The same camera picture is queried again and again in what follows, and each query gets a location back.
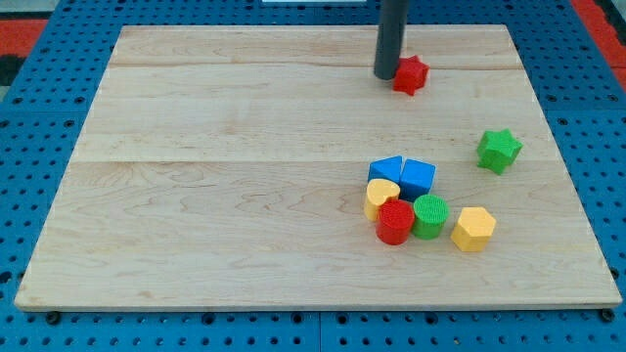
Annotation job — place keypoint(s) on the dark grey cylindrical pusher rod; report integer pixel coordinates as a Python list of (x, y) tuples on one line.
[(391, 30)]

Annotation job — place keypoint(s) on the green star block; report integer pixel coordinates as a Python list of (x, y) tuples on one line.
[(497, 150)]

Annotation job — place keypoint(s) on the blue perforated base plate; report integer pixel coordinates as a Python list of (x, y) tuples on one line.
[(48, 100)]

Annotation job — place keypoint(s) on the red cylinder block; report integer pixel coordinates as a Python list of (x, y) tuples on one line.
[(396, 219)]

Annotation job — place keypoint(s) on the green cylinder block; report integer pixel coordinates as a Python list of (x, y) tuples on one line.
[(431, 214)]

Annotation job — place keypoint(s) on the red star block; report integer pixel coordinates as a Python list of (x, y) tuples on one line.
[(410, 76)]

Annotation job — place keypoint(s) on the blue triangle block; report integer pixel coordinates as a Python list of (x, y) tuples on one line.
[(386, 168)]

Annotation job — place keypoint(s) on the yellow heart block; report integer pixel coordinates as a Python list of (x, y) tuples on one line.
[(378, 192)]

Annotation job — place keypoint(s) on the yellow hexagon block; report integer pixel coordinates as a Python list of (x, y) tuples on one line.
[(473, 229)]

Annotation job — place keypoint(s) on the light wooden board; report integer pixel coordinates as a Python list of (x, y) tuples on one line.
[(224, 168)]

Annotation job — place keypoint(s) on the blue cube block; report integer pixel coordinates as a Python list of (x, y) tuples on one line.
[(416, 179)]

